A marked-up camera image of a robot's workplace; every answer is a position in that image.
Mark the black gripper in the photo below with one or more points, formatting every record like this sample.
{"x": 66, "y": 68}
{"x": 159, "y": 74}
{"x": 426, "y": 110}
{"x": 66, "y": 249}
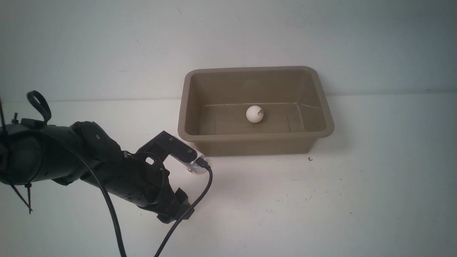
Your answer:
{"x": 144, "y": 181}

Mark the white ping-pong ball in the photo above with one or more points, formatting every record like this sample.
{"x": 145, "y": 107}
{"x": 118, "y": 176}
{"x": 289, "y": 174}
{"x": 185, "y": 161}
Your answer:
{"x": 254, "y": 114}
{"x": 198, "y": 171}

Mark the tan plastic bin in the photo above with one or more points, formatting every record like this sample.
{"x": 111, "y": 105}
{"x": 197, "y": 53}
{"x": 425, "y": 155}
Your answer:
{"x": 214, "y": 103}

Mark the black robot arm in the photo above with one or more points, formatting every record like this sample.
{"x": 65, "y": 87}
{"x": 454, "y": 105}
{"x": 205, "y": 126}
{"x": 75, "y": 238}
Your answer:
{"x": 85, "y": 152}

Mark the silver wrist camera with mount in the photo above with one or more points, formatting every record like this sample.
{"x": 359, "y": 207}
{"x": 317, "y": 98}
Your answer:
{"x": 165, "y": 144}

